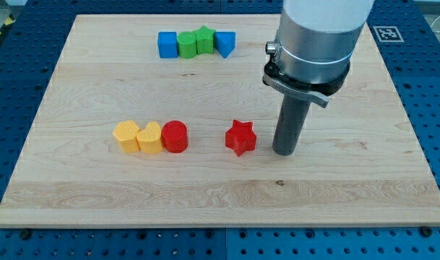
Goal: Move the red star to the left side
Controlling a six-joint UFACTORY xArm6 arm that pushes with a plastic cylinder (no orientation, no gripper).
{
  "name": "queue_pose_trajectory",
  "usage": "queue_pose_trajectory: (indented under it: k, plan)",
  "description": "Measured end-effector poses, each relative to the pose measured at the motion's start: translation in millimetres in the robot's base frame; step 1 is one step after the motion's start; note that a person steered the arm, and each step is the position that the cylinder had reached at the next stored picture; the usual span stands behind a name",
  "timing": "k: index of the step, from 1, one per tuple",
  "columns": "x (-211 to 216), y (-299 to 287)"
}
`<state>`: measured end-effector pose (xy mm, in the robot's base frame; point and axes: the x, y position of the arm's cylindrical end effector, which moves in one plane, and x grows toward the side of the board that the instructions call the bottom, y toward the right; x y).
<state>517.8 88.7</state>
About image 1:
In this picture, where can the green star block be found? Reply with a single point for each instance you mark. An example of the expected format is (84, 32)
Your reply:
(205, 39)

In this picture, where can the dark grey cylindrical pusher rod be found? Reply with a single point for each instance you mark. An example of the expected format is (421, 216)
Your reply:
(292, 116)

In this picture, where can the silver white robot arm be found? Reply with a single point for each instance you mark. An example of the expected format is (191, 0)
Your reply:
(309, 59)

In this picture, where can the yellow heart block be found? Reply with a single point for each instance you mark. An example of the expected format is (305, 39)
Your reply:
(149, 139)

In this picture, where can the black white fiducial marker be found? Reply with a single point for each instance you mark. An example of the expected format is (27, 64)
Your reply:
(388, 34)

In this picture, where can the light wooden board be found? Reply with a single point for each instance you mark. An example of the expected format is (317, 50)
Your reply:
(357, 162)

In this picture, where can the blue triangle block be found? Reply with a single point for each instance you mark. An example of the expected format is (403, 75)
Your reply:
(224, 42)

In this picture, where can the yellow hexagon block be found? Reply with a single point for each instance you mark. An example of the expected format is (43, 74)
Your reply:
(125, 133)

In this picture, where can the red star block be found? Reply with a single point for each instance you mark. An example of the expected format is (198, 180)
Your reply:
(240, 137)

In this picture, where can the blue cube block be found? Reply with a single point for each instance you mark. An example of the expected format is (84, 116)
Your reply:
(167, 45)

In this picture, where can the red cylinder block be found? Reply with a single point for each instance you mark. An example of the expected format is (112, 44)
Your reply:
(175, 136)

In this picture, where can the green cylinder block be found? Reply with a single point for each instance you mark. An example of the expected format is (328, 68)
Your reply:
(187, 45)

